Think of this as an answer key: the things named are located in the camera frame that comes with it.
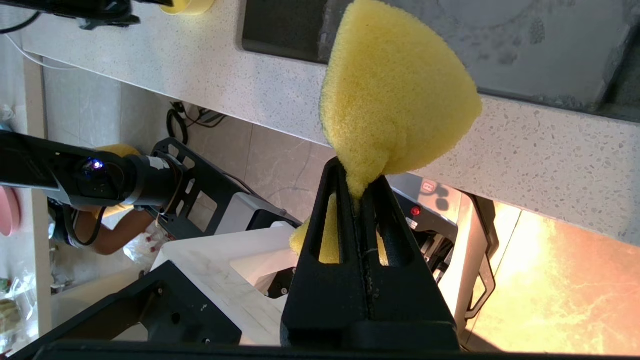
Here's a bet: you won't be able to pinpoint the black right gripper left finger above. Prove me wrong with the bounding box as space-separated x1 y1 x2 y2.
281 157 371 349

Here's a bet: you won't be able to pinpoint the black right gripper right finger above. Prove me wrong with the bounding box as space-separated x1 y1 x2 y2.
360 175 460 351

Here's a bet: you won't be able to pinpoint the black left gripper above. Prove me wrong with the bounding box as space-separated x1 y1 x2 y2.
20 0 174 32

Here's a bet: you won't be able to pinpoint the yellow plastic bowl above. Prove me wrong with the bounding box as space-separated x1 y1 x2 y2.
160 0 217 16

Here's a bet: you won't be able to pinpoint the yellow green sponge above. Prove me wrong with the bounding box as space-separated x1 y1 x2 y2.
290 0 484 266

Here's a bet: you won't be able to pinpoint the stainless steel sink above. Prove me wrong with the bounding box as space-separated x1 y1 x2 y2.
242 0 640 124

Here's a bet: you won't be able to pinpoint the salmon pink round plate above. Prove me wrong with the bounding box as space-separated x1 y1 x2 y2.
0 186 22 237

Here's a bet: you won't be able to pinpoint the green food packets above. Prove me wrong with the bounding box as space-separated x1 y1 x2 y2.
0 277 36 346

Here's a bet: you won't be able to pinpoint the thin white cable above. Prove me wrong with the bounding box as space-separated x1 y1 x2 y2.
5 32 76 71

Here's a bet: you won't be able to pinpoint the black coiled floor cable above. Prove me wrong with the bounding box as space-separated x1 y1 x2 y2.
166 101 228 146

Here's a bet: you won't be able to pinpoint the black perforated chassis frame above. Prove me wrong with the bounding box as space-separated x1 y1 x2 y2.
147 138 302 241

